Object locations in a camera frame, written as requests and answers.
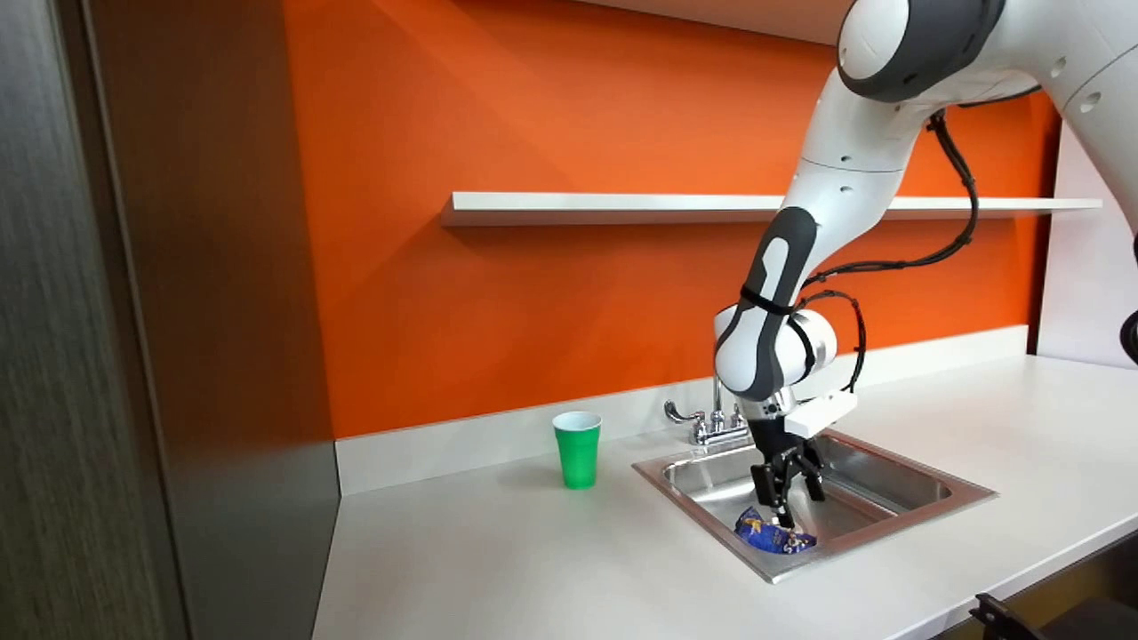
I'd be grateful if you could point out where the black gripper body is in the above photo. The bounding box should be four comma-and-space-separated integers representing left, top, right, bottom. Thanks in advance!
748, 414, 812, 474

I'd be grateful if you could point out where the blue Doritos chip bag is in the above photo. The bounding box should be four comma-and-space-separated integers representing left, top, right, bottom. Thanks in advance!
732, 500, 822, 563

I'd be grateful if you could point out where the chrome sink faucet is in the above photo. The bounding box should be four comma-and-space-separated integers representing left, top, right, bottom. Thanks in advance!
662, 377, 759, 460

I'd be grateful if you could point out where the stainless steel sink basin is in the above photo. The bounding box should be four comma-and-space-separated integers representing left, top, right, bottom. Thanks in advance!
631, 422, 999, 586

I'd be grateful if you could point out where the green plastic cup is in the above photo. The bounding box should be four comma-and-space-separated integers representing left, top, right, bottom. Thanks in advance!
547, 409, 605, 493

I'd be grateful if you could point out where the white board panel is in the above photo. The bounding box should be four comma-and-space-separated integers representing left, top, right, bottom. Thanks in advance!
1034, 104, 1138, 370

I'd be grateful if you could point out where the dark grey tall cabinet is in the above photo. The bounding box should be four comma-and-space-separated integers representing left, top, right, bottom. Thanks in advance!
0, 0, 344, 640

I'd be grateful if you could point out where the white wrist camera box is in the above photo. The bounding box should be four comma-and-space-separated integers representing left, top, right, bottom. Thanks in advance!
782, 388, 860, 441

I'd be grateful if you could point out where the white wall shelf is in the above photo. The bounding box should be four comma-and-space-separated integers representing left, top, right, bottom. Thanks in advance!
443, 190, 1106, 230

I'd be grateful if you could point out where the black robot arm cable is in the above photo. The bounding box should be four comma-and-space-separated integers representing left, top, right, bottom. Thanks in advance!
798, 106, 987, 398

